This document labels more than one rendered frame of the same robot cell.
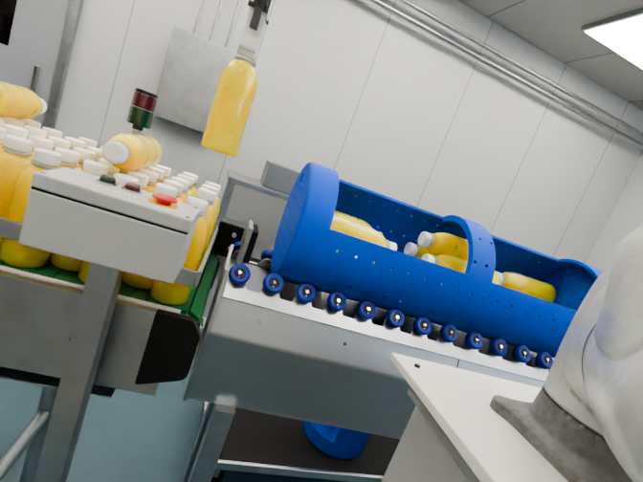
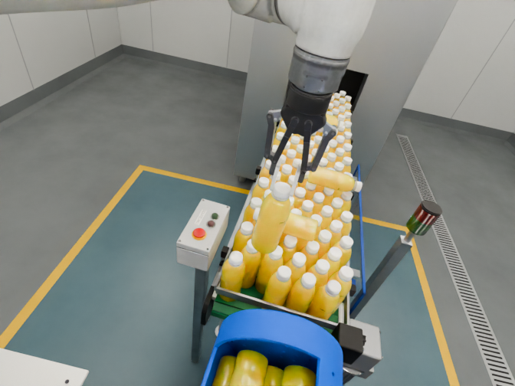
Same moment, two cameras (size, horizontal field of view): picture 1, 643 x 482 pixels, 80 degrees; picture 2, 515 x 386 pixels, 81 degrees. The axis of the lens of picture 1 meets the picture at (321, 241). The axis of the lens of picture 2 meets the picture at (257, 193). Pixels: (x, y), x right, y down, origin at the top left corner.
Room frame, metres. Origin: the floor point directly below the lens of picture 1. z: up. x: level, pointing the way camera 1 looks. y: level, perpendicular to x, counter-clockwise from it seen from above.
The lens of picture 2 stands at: (0.88, -0.25, 1.80)
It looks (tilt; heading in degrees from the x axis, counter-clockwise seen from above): 41 degrees down; 110
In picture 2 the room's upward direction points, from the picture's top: 12 degrees clockwise
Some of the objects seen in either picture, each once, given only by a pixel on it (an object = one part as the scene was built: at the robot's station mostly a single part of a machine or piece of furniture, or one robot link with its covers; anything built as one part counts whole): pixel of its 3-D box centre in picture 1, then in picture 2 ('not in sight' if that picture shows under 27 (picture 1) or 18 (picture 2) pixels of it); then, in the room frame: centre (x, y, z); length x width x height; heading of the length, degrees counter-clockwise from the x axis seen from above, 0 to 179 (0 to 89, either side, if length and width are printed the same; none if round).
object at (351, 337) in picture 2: (227, 239); (342, 343); (1.05, 0.25, 0.95); 0.10 x 0.07 x 0.10; 14
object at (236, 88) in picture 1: (232, 105); (271, 220); (0.75, 0.25, 1.28); 0.07 x 0.07 x 0.19
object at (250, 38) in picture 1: (253, 31); (275, 175); (0.73, 0.25, 1.41); 0.03 x 0.01 x 0.07; 104
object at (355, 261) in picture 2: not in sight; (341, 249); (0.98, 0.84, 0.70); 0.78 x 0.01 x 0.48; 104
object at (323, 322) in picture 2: (209, 250); (279, 309); (0.85, 0.24, 0.96); 0.40 x 0.01 x 0.03; 14
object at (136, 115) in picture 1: (140, 117); (419, 223); (1.13, 0.62, 1.18); 0.06 x 0.06 x 0.05
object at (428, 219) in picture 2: (144, 101); (427, 213); (1.13, 0.62, 1.23); 0.06 x 0.06 x 0.04
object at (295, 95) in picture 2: not in sight; (305, 110); (0.75, 0.25, 1.57); 0.08 x 0.07 x 0.09; 14
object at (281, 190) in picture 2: (248, 53); (282, 189); (0.75, 0.25, 1.38); 0.04 x 0.04 x 0.02
